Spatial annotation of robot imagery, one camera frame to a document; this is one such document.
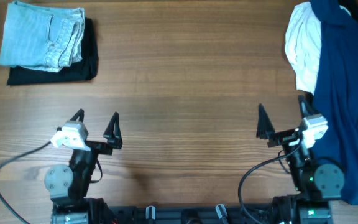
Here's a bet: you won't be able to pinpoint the folded black garment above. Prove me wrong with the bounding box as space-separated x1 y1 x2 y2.
7 17 99 86

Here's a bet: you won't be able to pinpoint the white shirt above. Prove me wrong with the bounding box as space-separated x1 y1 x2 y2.
284 1 352 96

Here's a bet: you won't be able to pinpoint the dark blue t-shirt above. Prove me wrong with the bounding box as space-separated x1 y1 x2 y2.
311 0 358 205

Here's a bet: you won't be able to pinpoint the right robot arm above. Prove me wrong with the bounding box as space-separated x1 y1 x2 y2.
256 95 344 223

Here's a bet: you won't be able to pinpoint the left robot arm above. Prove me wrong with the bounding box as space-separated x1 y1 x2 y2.
44 109 123 223

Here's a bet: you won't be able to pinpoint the folded light blue jeans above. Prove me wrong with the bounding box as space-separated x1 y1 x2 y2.
0 1 86 72

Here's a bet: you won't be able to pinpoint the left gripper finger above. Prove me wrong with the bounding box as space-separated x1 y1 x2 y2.
70 109 85 122
103 112 123 149

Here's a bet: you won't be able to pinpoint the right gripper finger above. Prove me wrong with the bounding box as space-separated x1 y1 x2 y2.
256 103 275 139
298 95 319 118

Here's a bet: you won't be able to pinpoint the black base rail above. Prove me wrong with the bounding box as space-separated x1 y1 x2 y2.
50 204 333 224

